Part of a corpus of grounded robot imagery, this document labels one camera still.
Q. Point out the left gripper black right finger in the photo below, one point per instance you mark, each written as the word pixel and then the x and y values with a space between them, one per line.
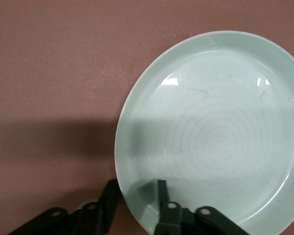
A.
pixel 171 220

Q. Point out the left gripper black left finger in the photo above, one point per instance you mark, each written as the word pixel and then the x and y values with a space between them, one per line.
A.
pixel 98 215

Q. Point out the pale green plate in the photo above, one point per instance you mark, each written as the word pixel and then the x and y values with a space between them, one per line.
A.
pixel 223 122

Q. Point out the brown table cover mat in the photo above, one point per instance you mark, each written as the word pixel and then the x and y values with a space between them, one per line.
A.
pixel 51 61

